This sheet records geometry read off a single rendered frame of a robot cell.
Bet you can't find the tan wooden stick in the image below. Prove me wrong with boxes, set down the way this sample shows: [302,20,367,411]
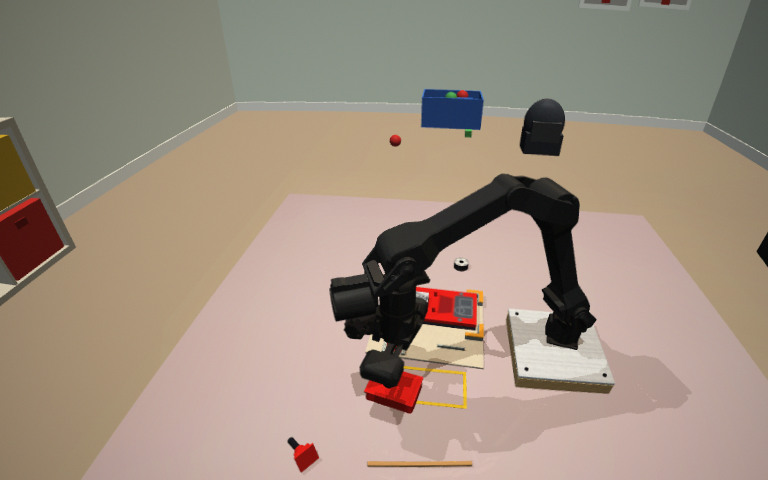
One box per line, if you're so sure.
[367,461,472,467]

